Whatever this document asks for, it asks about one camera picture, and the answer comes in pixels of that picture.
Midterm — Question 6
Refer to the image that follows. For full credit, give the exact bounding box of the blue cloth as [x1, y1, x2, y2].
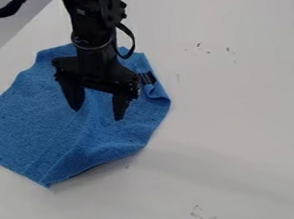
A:
[0, 32, 182, 195]

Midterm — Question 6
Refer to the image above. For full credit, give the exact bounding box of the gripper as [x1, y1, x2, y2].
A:
[48, 31, 147, 129]

